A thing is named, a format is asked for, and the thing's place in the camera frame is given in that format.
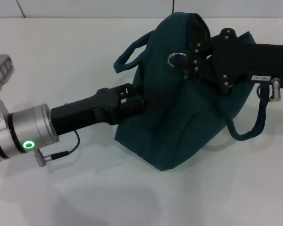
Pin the silver vented wrist camera box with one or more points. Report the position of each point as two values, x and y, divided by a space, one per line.
0 70

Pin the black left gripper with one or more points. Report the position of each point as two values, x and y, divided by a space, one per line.
80 115

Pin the dark teal lunch bag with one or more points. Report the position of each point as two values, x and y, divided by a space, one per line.
167 129

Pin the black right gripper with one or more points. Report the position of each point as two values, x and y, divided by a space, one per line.
250 61

